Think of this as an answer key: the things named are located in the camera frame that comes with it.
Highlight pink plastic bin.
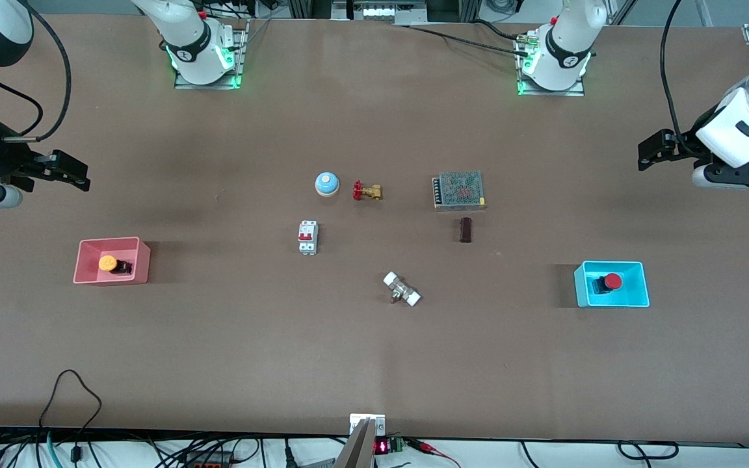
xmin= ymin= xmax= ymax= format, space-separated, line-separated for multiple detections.
xmin=73 ymin=237 xmax=151 ymax=286

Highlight black cable on table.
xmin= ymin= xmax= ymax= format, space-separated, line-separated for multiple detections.
xmin=393 ymin=19 xmax=534 ymax=54

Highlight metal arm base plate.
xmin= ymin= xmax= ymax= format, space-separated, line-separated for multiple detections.
xmin=174 ymin=18 xmax=249 ymax=90
xmin=515 ymin=26 xmax=587 ymax=98

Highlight metal mesh power supply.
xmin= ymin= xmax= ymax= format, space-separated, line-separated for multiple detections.
xmin=431 ymin=170 xmax=488 ymax=213

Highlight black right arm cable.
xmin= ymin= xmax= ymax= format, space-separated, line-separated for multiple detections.
xmin=0 ymin=0 xmax=73 ymax=141

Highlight black looped cable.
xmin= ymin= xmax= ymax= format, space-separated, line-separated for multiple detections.
xmin=38 ymin=369 xmax=103 ymax=431

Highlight cyan plastic bin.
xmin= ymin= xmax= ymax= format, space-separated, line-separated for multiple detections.
xmin=573 ymin=261 xmax=650 ymax=308

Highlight grey metal beam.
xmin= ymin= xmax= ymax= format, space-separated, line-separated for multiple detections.
xmin=334 ymin=419 xmax=376 ymax=468

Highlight white circuit breaker red switches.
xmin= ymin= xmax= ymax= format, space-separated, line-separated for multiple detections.
xmin=297 ymin=220 xmax=319 ymax=255

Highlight yellow push button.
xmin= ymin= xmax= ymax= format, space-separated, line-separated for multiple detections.
xmin=98 ymin=255 xmax=134 ymax=276

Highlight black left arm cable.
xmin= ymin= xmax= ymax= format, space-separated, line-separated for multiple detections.
xmin=659 ymin=0 xmax=700 ymax=158

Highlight metal fitting white caps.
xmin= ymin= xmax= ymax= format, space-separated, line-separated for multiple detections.
xmin=382 ymin=271 xmax=423 ymax=308

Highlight white metal bracket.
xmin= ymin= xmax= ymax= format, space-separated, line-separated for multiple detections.
xmin=348 ymin=413 xmax=387 ymax=437

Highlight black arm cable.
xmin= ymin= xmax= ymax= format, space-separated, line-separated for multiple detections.
xmin=0 ymin=0 xmax=73 ymax=141
xmin=659 ymin=0 xmax=700 ymax=158

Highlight grey electronics box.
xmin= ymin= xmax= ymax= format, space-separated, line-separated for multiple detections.
xmin=332 ymin=0 xmax=428 ymax=25

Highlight red alligator clip lead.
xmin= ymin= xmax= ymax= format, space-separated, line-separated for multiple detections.
xmin=407 ymin=439 xmax=463 ymax=468

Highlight black coiled cable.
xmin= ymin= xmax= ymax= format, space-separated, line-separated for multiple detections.
xmin=616 ymin=440 xmax=681 ymax=462

